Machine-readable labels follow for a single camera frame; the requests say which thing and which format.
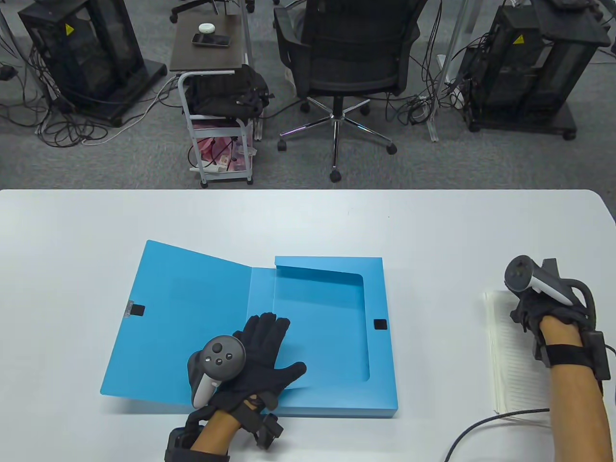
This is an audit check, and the person's right hand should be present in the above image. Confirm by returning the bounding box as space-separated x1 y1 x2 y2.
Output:
510 290 591 338

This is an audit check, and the person's left hand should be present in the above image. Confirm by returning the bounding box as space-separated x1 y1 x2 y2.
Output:
211 312 308 413

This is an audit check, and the stack of lined papers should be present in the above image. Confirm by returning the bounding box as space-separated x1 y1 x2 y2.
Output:
484 289 554 427

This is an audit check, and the blue file box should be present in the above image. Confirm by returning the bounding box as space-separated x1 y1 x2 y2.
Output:
100 240 399 418

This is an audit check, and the person's left forearm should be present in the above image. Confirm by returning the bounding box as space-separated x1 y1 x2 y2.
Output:
191 409 241 455

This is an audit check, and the grey handheld controller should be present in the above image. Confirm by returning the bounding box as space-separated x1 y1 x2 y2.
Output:
504 256 597 333
187 335 247 409

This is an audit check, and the white rolling cart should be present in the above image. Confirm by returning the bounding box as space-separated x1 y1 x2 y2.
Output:
178 70 255 189

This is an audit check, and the pink plastic bag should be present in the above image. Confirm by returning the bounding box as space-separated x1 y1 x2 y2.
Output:
197 136 247 172

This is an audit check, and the black computer tower rack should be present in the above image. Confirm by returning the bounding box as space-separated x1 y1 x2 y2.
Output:
461 0 612 141
18 0 168 128

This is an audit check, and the black bag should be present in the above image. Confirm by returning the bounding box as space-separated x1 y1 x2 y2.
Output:
185 64 270 120

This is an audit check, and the brown side table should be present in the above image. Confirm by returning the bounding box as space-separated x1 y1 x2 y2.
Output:
169 14 247 73

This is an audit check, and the black mesh office chair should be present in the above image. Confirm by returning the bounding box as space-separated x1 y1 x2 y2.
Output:
273 0 429 183

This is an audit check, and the black smartphone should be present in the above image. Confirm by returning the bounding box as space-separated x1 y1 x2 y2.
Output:
192 33 231 48

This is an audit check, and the black chair wheel base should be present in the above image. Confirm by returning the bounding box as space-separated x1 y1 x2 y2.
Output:
169 0 256 24

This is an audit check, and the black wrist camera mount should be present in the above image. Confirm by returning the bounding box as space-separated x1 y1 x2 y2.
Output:
533 331 612 396
165 398 284 462

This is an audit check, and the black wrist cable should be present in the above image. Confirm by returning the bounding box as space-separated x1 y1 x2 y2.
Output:
443 408 551 462

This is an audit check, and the aluminium frame post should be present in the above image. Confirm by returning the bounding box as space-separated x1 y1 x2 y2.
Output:
239 0 263 142
427 0 470 143

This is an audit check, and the tangle of black floor cables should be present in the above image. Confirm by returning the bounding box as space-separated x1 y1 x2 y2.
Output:
0 29 189 148

